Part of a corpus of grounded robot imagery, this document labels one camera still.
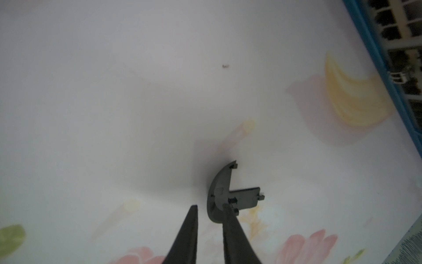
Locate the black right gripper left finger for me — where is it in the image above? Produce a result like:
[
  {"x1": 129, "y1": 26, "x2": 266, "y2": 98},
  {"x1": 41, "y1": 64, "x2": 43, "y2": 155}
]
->
[{"x1": 162, "y1": 205, "x2": 198, "y2": 264}]

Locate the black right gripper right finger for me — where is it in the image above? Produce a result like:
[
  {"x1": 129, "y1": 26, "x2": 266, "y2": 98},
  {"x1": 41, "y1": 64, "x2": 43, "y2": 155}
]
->
[{"x1": 222, "y1": 203, "x2": 261, "y2": 264}]

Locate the black mouse battery cover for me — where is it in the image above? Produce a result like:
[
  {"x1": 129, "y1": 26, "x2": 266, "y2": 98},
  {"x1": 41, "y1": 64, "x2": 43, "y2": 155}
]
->
[{"x1": 207, "y1": 161, "x2": 265, "y2": 223}]

